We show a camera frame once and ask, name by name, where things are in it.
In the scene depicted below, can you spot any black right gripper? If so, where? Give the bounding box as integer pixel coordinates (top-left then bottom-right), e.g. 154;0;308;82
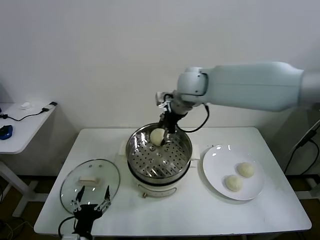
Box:
158;111;188;147

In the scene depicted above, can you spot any blue computer mouse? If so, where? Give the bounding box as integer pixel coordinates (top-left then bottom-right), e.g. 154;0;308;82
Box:
0;124;14;141

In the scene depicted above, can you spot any black power cable with plug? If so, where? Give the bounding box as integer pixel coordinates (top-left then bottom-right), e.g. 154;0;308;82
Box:
283;122;320;176

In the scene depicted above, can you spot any white steamed baozi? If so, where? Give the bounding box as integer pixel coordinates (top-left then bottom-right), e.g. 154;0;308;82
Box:
236;162;255;179
223;174;244;193
149;128;166;147

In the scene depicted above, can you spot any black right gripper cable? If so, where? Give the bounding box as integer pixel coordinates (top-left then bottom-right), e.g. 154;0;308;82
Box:
176;103;210;133

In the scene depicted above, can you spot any white round plate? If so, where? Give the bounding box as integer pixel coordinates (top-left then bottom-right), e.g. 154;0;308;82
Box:
202;144;266;201

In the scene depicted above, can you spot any white side desk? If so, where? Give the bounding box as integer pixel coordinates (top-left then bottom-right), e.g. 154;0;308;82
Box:
0;102;59;218

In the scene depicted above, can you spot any glass pot lid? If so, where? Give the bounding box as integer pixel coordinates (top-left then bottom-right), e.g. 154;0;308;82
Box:
59;159;121;218

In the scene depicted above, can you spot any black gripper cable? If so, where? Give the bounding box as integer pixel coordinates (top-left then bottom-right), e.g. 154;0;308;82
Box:
58;216;77;238
176;103;210;133

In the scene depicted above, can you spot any stainless steel steamer basket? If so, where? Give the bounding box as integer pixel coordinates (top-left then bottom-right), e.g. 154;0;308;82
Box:
125;122;193;185

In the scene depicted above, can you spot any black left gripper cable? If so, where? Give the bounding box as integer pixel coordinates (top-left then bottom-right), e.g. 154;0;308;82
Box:
58;216;77;238

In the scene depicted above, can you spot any black cable with adapter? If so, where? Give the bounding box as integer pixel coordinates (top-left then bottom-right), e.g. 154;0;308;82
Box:
0;101;58;122

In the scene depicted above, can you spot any white electric cooker base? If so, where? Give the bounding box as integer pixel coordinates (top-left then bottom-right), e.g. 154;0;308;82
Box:
118;140;201;200

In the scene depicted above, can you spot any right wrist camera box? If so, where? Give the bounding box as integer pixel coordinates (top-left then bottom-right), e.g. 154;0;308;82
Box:
154;91;174;109

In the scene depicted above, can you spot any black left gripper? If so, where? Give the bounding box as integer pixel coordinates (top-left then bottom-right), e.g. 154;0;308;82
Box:
71;184;112;235

